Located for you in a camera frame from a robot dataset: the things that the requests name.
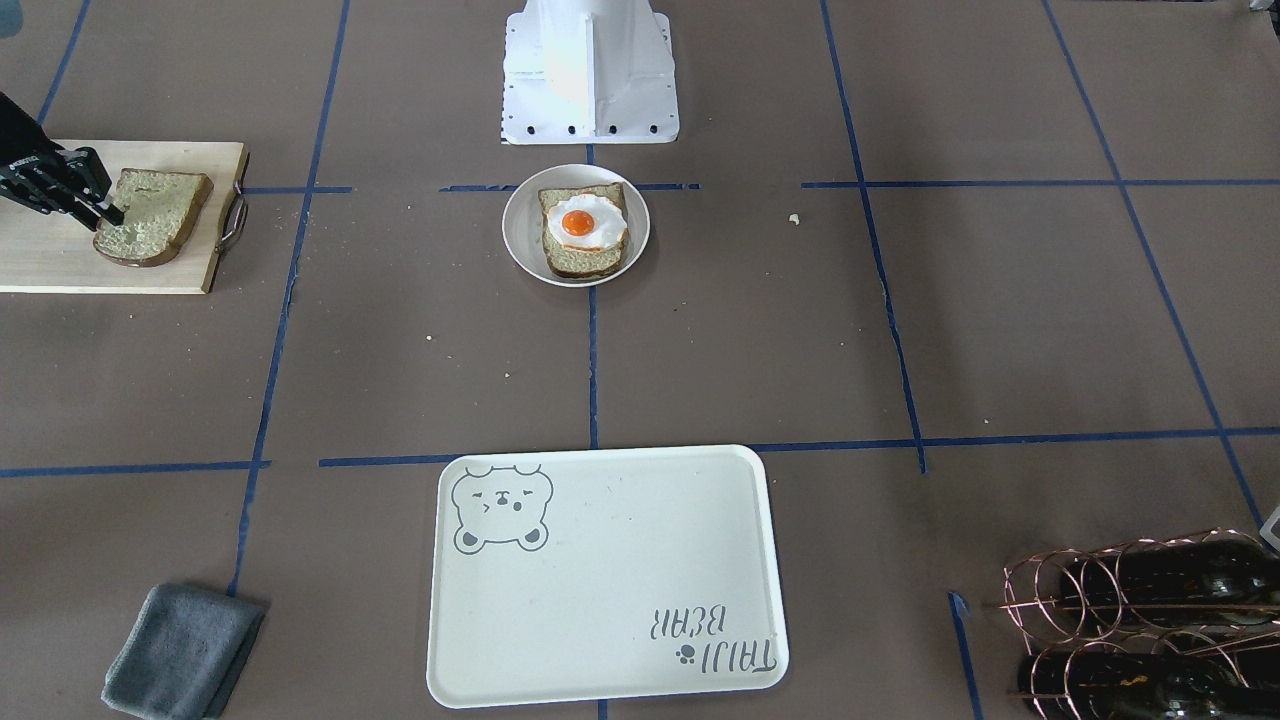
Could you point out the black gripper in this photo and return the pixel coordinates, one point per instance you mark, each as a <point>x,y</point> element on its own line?
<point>22,165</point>

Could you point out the bread slice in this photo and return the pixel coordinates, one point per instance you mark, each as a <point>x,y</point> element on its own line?
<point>160,209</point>
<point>576,265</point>

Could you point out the cream bear tray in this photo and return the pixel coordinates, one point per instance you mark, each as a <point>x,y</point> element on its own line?
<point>604,574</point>

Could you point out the grey folded cloth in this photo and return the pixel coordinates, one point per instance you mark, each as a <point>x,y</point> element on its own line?
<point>185,654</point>

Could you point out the white plate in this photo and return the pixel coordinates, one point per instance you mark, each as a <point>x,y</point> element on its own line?
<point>521,219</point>

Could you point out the fried egg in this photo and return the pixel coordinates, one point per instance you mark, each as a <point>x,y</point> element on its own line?
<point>586,222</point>

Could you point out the green wine bottle front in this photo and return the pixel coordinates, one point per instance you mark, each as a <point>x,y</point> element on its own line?
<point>1095,684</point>

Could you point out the green wine bottle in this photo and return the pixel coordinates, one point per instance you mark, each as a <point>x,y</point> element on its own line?
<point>1219,582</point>
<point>1095,684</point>

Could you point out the green wine bottle middle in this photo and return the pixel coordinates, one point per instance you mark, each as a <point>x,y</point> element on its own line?
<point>1219,582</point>

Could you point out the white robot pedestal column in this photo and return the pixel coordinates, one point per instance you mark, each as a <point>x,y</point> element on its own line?
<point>579,72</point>

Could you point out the copper wire bottle rack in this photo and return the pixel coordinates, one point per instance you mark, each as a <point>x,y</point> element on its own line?
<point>1176,628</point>

